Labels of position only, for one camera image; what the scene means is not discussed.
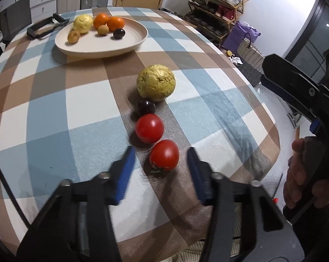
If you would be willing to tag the golden rough guava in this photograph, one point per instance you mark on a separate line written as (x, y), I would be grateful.
(156, 82)

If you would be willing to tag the cream round plate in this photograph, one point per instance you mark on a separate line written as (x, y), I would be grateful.
(99, 46)

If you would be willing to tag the red tomato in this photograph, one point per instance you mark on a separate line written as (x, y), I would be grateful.
(149, 128)
(164, 155)

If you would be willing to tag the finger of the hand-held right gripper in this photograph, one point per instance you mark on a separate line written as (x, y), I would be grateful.
(295, 99)
(287, 72)

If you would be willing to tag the black round basket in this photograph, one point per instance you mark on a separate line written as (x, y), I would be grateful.
(231, 57)

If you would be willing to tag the orange mandarin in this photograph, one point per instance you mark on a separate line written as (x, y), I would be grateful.
(116, 23)
(101, 20)

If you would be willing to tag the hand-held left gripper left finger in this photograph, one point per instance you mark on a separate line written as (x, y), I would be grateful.
(125, 177)

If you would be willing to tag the pale yellow smooth guava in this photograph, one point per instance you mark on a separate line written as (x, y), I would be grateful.
(83, 24)

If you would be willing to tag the person's right hand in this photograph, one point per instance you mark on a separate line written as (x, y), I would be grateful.
(296, 177)

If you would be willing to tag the dark purple plum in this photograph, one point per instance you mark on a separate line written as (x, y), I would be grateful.
(119, 33)
(146, 107)

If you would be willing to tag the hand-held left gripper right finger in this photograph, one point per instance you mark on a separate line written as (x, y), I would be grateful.
(197, 177)

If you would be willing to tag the small brown round fruit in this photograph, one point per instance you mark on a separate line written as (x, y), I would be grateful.
(102, 30)
(73, 36)

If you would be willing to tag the wooden shoe rack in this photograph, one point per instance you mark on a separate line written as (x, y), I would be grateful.
(219, 8)

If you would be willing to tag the black folding bracket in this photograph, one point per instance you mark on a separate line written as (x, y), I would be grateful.
(35, 31)

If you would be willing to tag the purple shopping bag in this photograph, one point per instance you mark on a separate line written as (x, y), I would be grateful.
(239, 36)

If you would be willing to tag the white woven basket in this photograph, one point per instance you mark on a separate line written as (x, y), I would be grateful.
(251, 60)

